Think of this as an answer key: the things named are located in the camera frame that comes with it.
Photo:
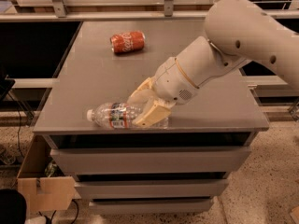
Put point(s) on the clear plastic water bottle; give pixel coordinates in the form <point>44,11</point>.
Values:
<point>119,116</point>

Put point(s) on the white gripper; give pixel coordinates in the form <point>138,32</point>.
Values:
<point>173,80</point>

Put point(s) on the grey drawer cabinet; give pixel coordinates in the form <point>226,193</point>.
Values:
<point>179,168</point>

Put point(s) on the red coke can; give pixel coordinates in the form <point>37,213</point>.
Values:
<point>127,42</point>

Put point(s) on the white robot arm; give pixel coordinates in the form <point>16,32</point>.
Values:
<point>236,30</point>

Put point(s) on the metal shelf frame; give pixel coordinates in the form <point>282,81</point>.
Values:
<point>109,10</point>

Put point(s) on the black round object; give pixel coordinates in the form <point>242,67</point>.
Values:
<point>12,207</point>

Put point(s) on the brown cardboard box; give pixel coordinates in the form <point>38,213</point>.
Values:
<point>43,193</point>

